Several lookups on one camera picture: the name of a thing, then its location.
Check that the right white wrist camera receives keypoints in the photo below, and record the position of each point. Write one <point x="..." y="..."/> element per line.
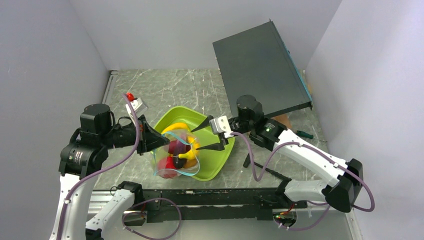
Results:
<point x="220" y="125"/>

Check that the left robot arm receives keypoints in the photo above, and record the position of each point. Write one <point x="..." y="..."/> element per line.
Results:
<point x="81" y="162"/>

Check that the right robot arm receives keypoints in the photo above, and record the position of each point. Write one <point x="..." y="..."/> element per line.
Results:
<point x="340" y="181"/>

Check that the purple sweet potato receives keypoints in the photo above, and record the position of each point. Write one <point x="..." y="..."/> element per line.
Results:
<point x="176" y="147"/>

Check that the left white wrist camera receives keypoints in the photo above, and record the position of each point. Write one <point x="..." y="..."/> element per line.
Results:
<point x="138" y="104"/>

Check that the red apple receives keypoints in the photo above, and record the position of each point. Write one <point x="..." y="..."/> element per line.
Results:
<point x="166" y="168"/>

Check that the wooden board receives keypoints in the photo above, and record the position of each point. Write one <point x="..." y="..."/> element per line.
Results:
<point x="284" y="119"/>

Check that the yellow banana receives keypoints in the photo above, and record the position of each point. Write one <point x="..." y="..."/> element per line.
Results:
<point x="193" y="152"/>
<point x="176" y="126"/>

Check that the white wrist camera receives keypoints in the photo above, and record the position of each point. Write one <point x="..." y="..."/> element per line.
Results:
<point x="138" y="104"/>
<point x="220" y="125"/>

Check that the green handled screwdriver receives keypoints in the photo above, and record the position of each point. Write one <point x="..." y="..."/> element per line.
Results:
<point x="306" y="135"/>

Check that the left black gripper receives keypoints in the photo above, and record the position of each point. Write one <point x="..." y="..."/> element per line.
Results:
<point x="149" y="139"/>

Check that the purple eggplant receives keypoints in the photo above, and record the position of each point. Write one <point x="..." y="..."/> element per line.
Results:
<point x="178" y="162"/>

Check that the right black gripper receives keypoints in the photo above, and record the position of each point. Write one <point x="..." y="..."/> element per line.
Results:
<point x="216" y="146"/>

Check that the orange mango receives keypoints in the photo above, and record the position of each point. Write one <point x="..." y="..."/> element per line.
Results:
<point x="190" y="164"/>

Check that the dark grey tilted panel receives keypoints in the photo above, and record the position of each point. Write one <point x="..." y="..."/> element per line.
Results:
<point x="257" y="62"/>

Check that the green plastic tray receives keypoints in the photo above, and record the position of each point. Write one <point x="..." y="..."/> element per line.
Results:
<point x="211" y="162"/>

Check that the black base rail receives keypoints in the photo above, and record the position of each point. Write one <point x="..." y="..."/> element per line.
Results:
<point x="212" y="204"/>

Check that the black hammer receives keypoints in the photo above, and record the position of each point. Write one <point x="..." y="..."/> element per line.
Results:
<point x="274" y="173"/>

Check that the clear zip top bag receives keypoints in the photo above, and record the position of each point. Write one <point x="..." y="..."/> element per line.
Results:
<point x="162" y="152"/>

